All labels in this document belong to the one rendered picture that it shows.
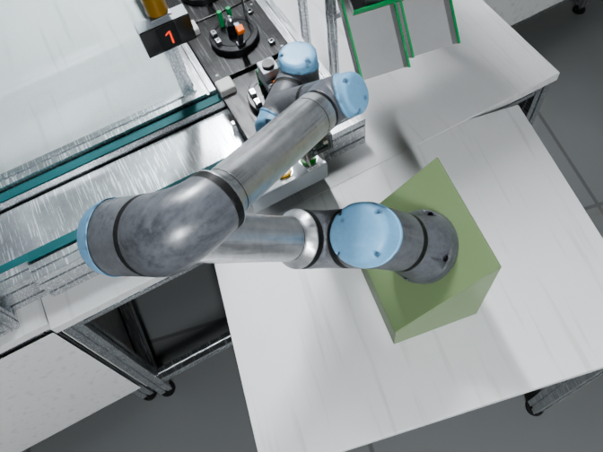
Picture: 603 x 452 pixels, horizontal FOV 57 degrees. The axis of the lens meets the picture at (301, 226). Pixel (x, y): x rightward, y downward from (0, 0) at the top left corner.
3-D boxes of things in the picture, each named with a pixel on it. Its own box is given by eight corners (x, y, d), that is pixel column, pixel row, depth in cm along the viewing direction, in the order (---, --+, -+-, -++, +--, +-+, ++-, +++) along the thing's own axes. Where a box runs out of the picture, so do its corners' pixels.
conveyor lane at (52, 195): (338, 134, 153) (336, 110, 144) (47, 276, 141) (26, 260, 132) (291, 68, 166) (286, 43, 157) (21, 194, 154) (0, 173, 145)
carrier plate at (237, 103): (336, 113, 145) (336, 108, 143) (254, 153, 142) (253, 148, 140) (294, 56, 156) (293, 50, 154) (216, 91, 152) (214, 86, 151)
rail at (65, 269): (365, 142, 151) (365, 116, 141) (54, 296, 138) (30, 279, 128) (354, 128, 153) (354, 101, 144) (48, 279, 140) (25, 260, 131)
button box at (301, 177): (328, 177, 142) (327, 162, 137) (255, 213, 139) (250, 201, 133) (316, 157, 145) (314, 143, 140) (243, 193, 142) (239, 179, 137)
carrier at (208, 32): (292, 52, 157) (286, 17, 146) (214, 88, 153) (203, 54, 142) (255, 3, 168) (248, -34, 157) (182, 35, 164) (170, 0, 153)
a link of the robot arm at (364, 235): (423, 273, 102) (380, 266, 93) (364, 272, 112) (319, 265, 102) (425, 208, 104) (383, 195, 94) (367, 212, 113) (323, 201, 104)
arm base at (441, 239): (468, 267, 107) (442, 262, 100) (406, 294, 116) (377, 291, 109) (444, 197, 113) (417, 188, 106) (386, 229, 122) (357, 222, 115)
